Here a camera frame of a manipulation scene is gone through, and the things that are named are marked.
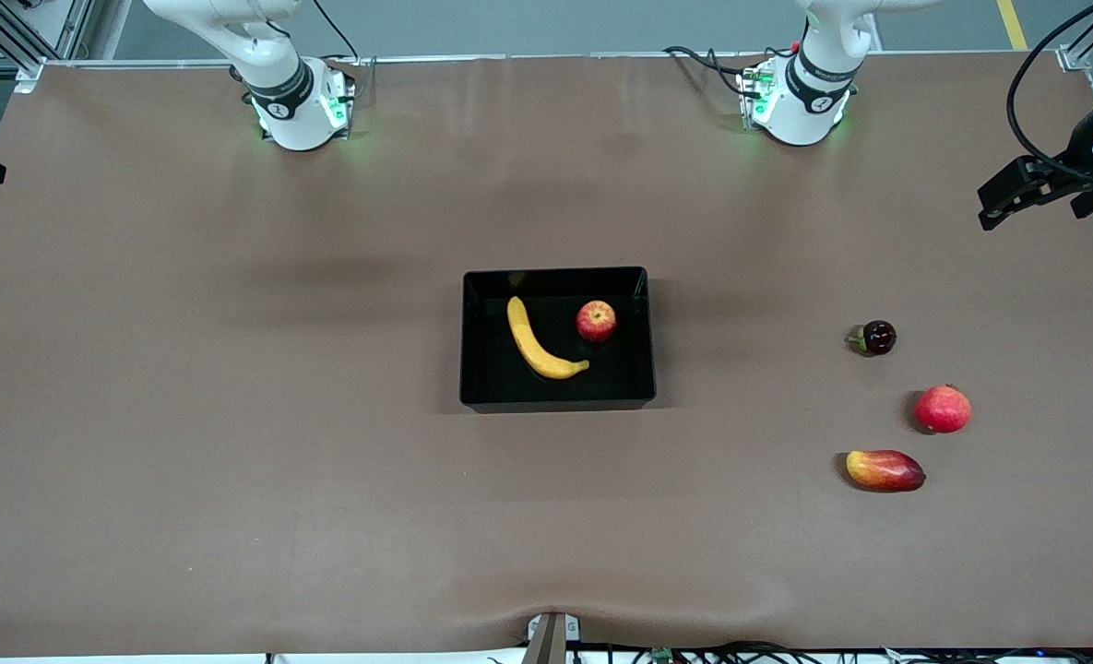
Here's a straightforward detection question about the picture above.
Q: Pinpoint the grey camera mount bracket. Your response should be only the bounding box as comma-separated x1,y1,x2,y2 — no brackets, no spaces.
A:
521,611,582,664

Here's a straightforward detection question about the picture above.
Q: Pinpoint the black plastic box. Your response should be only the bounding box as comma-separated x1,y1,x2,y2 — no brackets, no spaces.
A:
460,267,657,413

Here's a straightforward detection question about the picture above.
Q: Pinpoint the yellow banana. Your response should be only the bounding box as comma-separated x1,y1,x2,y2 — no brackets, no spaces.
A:
507,295,591,380

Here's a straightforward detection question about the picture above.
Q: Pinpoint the brown table mat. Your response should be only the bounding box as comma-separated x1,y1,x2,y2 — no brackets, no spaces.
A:
0,51,1093,658

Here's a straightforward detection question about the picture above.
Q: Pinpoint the black left arm base cable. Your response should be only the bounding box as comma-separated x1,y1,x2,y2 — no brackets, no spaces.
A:
664,46,752,98

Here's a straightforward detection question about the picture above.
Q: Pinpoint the silver table edge rail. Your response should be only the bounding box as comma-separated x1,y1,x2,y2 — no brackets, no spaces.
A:
13,48,1077,70

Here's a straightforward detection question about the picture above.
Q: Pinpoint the red yellow mango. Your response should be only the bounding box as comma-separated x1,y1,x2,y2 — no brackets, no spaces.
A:
845,449,927,493

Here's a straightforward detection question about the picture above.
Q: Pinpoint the black arm base cable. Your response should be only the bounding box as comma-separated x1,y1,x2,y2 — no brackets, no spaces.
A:
664,46,752,98
311,0,362,64

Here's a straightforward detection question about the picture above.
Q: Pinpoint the black right arm base cable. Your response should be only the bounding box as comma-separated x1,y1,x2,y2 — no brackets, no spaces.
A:
311,0,362,64

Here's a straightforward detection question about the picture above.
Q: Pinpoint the dark purple mangosteen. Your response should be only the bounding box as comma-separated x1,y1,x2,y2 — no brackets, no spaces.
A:
847,320,897,356

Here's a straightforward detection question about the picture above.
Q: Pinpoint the aluminium frame beside right arm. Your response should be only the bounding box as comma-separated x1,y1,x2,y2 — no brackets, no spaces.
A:
0,0,95,93

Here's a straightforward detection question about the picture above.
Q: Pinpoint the red pomegranate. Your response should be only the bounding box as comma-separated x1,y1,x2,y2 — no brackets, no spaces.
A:
914,384,972,434

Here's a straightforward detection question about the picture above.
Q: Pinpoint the red yellow apple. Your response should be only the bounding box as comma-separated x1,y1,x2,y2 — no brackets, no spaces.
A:
576,300,617,344

